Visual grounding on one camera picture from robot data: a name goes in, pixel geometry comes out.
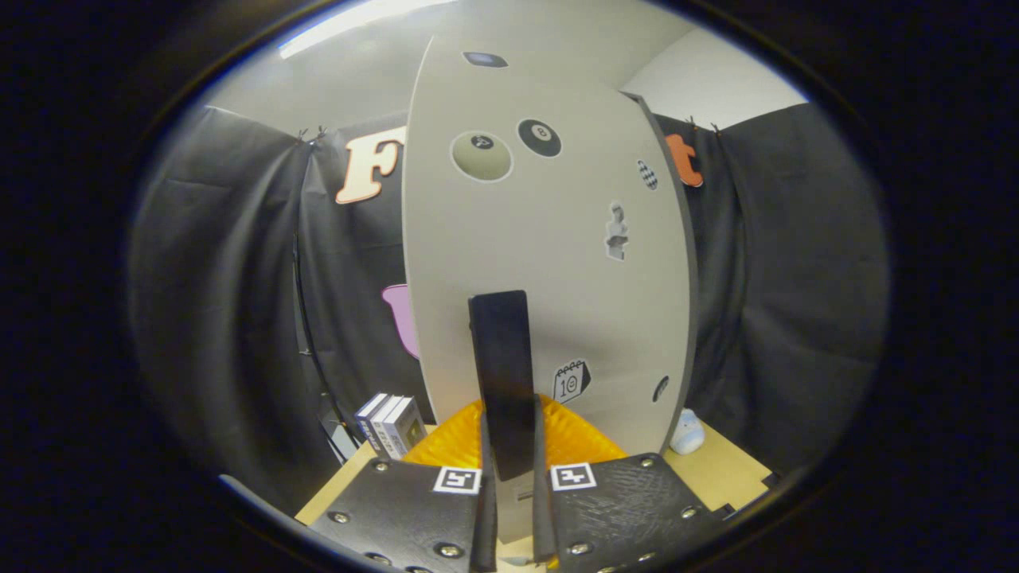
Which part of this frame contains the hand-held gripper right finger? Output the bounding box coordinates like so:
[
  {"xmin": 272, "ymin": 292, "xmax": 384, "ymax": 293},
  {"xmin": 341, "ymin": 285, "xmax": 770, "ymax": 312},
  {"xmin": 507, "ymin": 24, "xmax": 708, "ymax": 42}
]
[{"xmin": 532, "ymin": 394, "xmax": 737, "ymax": 573}]

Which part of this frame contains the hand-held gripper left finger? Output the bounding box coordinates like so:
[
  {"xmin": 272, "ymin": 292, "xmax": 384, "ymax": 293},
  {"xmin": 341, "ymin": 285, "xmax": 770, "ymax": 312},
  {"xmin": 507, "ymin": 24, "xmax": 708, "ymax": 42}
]
[{"xmin": 305, "ymin": 396, "xmax": 500, "ymax": 573}]

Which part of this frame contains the black door handle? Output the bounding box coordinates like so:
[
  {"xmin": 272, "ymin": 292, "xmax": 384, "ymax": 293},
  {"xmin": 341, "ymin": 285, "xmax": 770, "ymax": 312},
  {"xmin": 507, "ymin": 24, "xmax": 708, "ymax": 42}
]
[{"xmin": 468, "ymin": 290, "xmax": 538, "ymax": 482}]

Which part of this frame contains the white cabinet door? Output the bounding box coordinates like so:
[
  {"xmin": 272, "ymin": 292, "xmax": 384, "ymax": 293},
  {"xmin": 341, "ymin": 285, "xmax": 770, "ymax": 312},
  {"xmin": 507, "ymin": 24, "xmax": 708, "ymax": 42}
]
[{"xmin": 400, "ymin": 32, "xmax": 695, "ymax": 550}]

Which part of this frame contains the grey cover book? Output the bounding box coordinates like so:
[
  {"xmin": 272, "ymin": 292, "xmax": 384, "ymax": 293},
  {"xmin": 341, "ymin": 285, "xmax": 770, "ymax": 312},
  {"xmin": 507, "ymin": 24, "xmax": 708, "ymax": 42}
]
[{"xmin": 382, "ymin": 397, "xmax": 427, "ymax": 461}]

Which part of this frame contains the white spine book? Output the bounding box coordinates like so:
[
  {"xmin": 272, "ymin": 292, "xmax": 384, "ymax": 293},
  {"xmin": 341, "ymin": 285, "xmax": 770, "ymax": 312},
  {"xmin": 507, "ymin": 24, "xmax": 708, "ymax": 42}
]
[{"xmin": 370, "ymin": 395, "xmax": 408, "ymax": 458}]

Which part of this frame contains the pale blue plush toy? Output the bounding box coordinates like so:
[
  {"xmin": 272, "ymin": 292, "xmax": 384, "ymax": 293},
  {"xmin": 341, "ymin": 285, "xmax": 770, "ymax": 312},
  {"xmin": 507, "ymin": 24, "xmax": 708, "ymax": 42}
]
[{"xmin": 669, "ymin": 408, "xmax": 706, "ymax": 456}]

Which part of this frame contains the grey cabinet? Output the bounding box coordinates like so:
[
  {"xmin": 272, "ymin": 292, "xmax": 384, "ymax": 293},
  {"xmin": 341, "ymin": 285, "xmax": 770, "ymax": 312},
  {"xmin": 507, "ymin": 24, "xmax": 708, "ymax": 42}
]
[{"xmin": 625, "ymin": 89, "xmax": 701, "ymax": 454}]

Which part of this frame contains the black backdrop cloth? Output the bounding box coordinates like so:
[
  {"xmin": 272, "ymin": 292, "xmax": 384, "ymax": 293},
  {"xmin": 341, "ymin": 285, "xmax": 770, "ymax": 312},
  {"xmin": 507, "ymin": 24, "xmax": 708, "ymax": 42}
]
[{"xmin": 127, "ymin": 102, "xmax": 891, "ymax": 510}]

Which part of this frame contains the ceiling light panel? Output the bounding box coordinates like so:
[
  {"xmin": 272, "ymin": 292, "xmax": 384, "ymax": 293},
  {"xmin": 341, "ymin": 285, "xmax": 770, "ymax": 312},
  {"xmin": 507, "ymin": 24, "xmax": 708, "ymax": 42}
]
[{"xmin": 279, "ymin": 0, "xmax": 463, "ymax": 60}]

